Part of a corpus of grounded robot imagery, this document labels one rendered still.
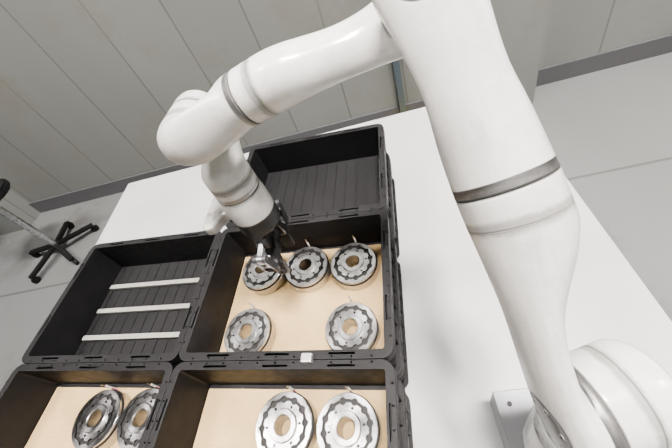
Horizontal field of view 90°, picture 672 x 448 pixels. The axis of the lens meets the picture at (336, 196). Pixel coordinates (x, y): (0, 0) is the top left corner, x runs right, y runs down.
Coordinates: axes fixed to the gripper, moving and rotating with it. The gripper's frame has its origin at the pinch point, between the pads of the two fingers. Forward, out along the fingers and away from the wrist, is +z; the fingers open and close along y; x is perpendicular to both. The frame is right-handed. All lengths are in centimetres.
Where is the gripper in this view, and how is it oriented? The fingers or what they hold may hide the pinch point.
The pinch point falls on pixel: (285, 254)
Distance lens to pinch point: 67.6
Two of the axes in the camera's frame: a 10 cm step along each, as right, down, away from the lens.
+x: -9.6, 1.4, 2.5
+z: 2.8, 6.5, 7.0
